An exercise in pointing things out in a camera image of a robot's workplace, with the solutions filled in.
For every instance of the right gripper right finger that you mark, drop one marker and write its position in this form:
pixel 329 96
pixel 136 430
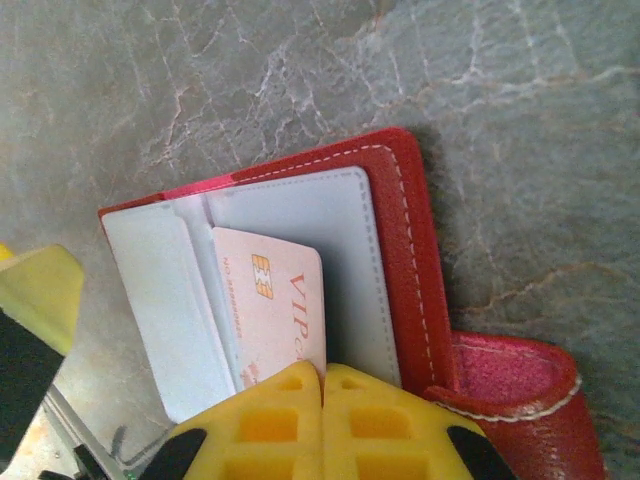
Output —
pixel 390 430

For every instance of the pink VIP card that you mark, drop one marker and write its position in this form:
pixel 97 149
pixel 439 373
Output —
pixel 270 310

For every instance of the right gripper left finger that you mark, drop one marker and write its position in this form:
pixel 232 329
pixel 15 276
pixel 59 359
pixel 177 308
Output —
pixel 265 430

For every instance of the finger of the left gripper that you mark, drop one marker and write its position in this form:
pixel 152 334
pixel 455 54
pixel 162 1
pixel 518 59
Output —
pixel 5 251
pixel 40 300

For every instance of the red leather card holder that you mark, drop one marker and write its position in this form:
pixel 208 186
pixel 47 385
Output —
pixel 415 250

